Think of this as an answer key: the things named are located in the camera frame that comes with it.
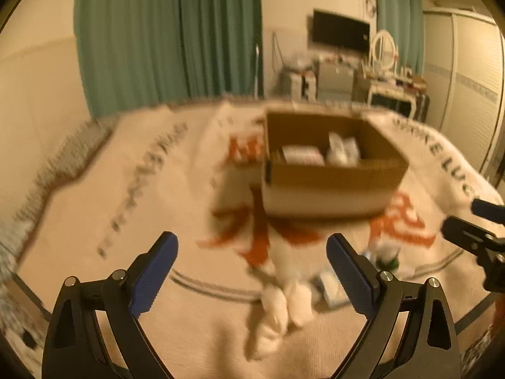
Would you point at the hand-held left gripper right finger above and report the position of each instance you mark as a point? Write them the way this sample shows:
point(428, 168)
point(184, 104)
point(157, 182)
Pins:
point(347, 276)

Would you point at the narrow green curtain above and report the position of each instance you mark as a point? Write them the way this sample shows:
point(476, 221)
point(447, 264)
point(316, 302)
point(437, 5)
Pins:
point(398, 23)

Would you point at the white sliding wardrobe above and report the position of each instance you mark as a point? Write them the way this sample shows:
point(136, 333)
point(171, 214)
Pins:
point(469, 79)

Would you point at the white dressing table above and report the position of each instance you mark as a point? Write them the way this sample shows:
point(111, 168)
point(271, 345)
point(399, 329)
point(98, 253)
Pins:
point(390, 94)

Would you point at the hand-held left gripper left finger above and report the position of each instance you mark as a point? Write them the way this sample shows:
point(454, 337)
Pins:
point(156, 272)

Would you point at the wide green curtain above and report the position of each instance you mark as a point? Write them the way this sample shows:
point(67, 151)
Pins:
point(158, 35)

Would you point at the brown cardboard box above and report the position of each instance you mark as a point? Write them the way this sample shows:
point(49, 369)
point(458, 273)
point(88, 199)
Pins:
point(335, 189)

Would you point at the round white vanity mirror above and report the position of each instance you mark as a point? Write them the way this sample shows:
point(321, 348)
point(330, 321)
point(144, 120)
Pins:
point(383, 51)

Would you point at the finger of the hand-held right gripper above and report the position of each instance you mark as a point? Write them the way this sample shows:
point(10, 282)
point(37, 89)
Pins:
point(463, 231)
point(487, 208)

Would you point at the small clear plastic packet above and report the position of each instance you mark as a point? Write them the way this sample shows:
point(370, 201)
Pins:
point(333, 290)

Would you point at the grey cabinet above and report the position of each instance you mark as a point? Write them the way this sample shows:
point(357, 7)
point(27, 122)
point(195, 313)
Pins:
point(335, 83)

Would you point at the flat white packet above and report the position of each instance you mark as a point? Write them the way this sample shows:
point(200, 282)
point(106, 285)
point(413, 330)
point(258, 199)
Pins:
point(303, 155)

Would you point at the cream printed blanket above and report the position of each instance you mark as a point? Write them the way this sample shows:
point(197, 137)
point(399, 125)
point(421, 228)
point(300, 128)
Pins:
point(158, 205)

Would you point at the black wall television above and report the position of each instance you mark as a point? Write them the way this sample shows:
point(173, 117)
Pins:
point(341, 31)

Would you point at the small white storage unit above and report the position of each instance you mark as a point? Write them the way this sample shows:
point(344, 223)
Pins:
point(300, 86)

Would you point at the white plush toy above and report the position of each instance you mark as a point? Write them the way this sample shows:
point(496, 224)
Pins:
point(278, 308)

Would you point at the dark suitcase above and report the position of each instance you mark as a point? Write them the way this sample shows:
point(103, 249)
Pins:
point(421, 105)

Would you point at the grey textured bed cover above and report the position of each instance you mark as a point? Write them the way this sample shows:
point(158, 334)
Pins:
point(43, 173)

